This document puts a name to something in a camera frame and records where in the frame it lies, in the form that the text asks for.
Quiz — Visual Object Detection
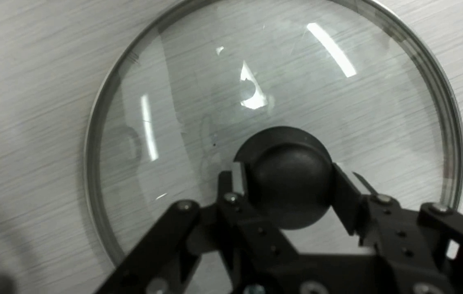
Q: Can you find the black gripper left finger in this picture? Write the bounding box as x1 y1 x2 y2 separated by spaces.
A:
95 161 319 294

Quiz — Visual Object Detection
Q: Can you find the glass lid with black knob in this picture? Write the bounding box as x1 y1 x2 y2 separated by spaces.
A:
83 0 463 261

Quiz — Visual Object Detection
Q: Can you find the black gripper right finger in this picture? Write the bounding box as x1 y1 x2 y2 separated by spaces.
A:
317 163 463 294

